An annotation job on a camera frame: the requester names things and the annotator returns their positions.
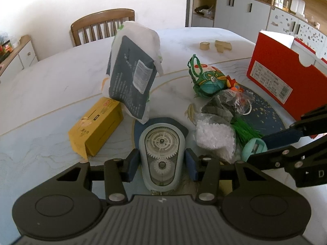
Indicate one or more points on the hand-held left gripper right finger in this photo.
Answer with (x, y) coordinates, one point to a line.
(191, 166)

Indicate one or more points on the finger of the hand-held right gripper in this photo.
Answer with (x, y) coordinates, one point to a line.
(281, 137)
(278, 157)

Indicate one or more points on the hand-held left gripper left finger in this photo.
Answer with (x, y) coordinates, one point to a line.
(132, 166)

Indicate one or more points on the teal pencil sharpener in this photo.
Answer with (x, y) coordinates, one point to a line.
(253, 146)

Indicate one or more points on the grey tape dispenser with gears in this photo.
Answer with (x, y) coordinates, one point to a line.
(161, 158)

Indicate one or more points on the yellow cardboard box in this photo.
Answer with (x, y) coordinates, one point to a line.
(94, 125)

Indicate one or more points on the red cardboard box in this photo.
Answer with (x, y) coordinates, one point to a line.
(276, 66)

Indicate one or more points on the green embroidered sachet with tassel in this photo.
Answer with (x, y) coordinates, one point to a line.
(209, 79)

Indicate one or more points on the clear bag of white pellets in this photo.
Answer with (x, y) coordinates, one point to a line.
(214, 135)

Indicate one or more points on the clear bag of dark pieces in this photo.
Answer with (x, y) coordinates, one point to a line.
(219, 104)

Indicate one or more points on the dark grey flat box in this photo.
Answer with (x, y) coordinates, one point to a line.
(127, 81)

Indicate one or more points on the small wooden block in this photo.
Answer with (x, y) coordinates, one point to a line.
(218, 43)
(225, 48)

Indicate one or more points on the white plastic bag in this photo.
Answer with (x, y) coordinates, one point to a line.
(143, 33)

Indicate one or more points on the white storage container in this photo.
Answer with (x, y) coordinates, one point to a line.
(297, 5)

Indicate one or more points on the glass jar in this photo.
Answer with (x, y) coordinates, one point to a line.
(287, 1)

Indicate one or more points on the dark bag on shelf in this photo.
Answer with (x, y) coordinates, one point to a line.
(203, 11)

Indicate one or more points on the wooden dining chair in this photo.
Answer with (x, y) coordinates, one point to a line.
(102, 17)

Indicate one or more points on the low wooden sideboard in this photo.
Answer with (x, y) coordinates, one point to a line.
(23, 56)

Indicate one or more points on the toys on sideboard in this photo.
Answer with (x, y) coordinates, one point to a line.
(5, 46)

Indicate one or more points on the grey door wall cabinet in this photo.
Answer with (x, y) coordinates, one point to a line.
(240, 7)

